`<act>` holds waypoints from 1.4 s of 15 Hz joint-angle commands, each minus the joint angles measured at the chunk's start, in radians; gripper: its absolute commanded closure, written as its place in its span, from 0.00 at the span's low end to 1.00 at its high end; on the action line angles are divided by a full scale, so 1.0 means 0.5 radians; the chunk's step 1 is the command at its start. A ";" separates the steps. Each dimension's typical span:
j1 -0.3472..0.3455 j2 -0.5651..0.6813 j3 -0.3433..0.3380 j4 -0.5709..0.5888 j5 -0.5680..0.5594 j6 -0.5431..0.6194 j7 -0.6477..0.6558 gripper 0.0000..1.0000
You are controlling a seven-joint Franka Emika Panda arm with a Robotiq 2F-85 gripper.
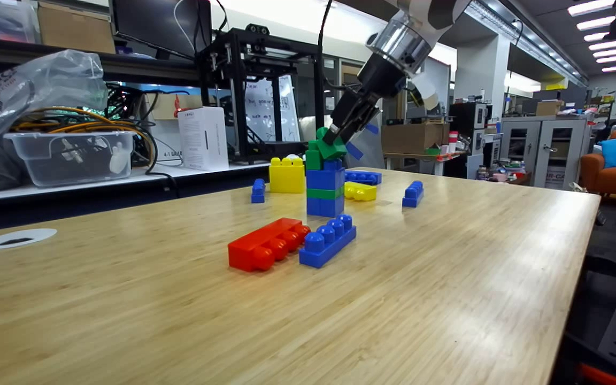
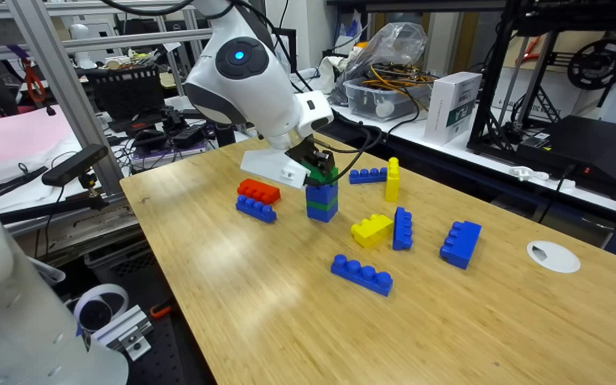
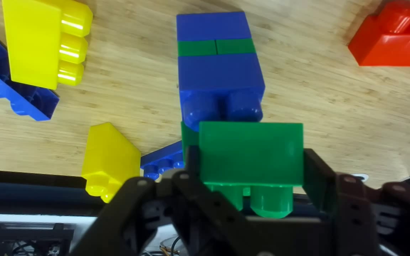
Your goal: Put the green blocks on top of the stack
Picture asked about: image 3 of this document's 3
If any blue stack base block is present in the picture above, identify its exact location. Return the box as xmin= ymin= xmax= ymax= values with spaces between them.
xmin=175 ymin=10 xmax=254 ymax=43

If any red four-stud toy block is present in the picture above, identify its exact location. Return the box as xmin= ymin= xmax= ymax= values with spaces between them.
xmin=346 ymin=0 xmax=410 ymax=69

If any blue four-stud toy block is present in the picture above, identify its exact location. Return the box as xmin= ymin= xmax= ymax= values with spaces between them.
xmin=140 ymin=140 xmax=187 ymax=182
xmin=0 ymin=20 xmax=62 ymax=123

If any thin green stack block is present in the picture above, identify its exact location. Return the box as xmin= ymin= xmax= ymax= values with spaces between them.
xmin=177 ymin=37 xmax=257 ymax=59

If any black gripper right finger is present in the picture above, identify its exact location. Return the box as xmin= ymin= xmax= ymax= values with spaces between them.
xmin=304 ymin=147 xmax=410 ymax=256

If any white side bench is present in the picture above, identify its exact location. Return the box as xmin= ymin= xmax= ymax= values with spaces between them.
xmin=0 ymin=212 xmax=100 ymax=231

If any yellow narrow toy block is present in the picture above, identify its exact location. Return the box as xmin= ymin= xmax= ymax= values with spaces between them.
xmin=80 ymin=121 xmax=143 ymax=205

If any yellow wide toy block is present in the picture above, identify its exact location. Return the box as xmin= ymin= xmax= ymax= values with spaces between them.
xmin=2 ymin=0 xmax=94 ymax=91

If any blue square four-stud block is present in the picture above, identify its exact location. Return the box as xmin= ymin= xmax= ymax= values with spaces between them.
xmin=178 ymin=53 xmax=267 ymax=134

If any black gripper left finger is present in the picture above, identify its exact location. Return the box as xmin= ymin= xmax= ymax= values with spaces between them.
xmin=67 ymin=145 xmax=274 ymax=256

